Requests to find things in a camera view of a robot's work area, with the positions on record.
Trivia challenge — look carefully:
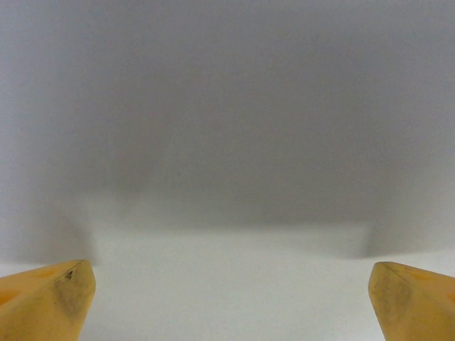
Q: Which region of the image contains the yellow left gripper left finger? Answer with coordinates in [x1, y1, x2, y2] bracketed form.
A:
[0, 259, 97, 341]

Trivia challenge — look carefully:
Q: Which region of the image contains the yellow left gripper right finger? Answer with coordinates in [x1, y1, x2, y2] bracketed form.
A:
[369, 261, 455, 341]

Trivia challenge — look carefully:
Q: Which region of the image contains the pale green paper sheet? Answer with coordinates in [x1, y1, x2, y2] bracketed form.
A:
[0, 0, 455, 341]

